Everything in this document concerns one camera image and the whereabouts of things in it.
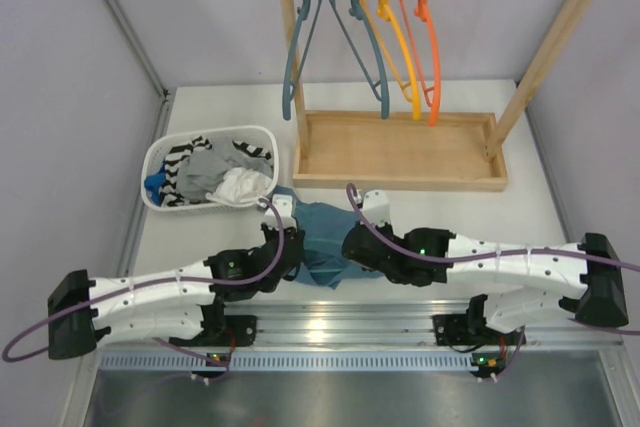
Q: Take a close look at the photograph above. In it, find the teal blue tank top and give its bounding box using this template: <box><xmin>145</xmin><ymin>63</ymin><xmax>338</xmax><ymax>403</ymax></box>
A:
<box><xmin>274</xmin><ymin>186</ymin><xmax>382</xmax><ymax>290</ymax></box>

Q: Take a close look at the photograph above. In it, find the white plastic laundry basket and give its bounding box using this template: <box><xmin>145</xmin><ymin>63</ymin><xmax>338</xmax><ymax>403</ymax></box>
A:
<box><xmin>141</xmin><ymin>125</ymin><xmax>279</xmax><ymax>213</ymax></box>

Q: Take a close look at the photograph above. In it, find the black white striped garment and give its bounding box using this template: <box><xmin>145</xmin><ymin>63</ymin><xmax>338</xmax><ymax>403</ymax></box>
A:
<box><xmin>144</xmin><ymin>135</ymin><xmax>275</xmax><ymax>208</ymax></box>

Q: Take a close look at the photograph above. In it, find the yellow hanger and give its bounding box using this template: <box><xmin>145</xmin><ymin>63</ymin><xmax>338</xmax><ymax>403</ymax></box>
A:
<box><xmin>360</xmin><ymin>0</ymin><xmax>422</xmax><ymax>120</ymax></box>

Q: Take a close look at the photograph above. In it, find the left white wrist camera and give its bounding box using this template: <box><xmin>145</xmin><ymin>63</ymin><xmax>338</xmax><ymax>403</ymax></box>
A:
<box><xmin>257</xmin><ymin>194</ymin><xmax>297</xmax><ymax>230</ymax></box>

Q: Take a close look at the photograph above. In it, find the orange hanger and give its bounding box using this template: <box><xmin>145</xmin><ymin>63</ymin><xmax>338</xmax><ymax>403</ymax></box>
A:
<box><xmin>397</xmin><ymin>0</ymin><xmax>444</xmax><ymax>127</ymax></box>

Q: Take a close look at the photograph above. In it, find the purple cable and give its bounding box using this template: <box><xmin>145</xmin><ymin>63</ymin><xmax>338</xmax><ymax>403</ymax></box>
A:
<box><xmin>2</xmin><ymin>196</ymin><xmax>289</xmax><ymax>383</ymax></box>
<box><xmin>345</xmin><ymin>183</ymin><xmax>640</xmax><ymax>383</ymax></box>

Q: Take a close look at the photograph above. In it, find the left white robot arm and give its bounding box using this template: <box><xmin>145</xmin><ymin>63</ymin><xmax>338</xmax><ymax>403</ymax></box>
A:
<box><xmin>47</xmin><ymin>225</ymin><xmax>305</xmax><ymax>360</ymax></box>

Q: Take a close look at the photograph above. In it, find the aluminium mounting rail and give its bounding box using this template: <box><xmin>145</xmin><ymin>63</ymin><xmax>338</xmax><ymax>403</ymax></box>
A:
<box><xmin>99</xmin><ymin>299</ymin><xmax>624</xmax><ymax>373</ymax></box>

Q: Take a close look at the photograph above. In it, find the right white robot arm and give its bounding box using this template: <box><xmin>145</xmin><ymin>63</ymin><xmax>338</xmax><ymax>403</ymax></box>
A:
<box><xmin>342</xmin><ymin>223</ymin><xmax>629</xmax><ymax>347</ymax></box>

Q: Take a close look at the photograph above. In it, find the blue garment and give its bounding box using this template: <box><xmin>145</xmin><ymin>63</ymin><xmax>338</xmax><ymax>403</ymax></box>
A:
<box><xmin>143</xmin><ymin>171</ymin><xmax>165</xmax><ymax>204</ymax></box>

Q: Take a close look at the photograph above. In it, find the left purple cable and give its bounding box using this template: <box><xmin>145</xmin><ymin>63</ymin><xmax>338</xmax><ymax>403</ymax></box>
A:
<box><xmin>2</xmin><ymin>196</ymin><xmax>289</xmax><ymax>383</ymax></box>

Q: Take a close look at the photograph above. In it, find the teal hanger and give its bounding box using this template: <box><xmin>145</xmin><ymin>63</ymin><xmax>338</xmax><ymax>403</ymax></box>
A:
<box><xmin>304</xmin><ymin>239</ymin><xmax>349</xmax><ymax>276</ymax></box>
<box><xmin>282</xmin><ymin>0</ymin><xmax>330</xmax><ymax>121</ymax></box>
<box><xmin>319</xmin><ymin>0</ymin><xmax>392</xmax><ymax>121</ymax></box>

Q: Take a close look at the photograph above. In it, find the grey garment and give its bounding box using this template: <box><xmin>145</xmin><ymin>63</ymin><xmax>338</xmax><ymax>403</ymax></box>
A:
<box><xmin>176</xmin><ymin>139</ymin><xmax>274</xmax><ymax>203</ymax></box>

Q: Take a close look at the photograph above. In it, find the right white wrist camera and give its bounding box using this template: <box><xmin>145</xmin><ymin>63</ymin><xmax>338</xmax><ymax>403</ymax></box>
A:
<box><xmin>354</xmin><ymin>189</ymin><xmax>391</xmax><ymax>228</ymax></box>

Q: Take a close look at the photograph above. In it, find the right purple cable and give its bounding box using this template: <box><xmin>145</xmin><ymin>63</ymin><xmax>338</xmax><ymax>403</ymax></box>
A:
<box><xmin>345</xmin><ymin>183</ymin><xmax>640</xmax><ymax>383</ymax></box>

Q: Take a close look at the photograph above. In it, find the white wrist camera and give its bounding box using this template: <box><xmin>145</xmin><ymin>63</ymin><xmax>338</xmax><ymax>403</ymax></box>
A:
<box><xmin>354</xmin><ymin>189</ymin><xmax>391</xmax><ymax>228</ymax></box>
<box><xmin>257</xmin><ymin>194</ymin><xmax>297</xmax><ymax>230</ymax></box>

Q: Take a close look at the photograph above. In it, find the wooden clothes rack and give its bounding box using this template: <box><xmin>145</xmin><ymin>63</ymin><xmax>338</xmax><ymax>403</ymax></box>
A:
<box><xmin>280</xmin><ymin>0</ymin><xmax>593</xmax><ymax>192</ymax></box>

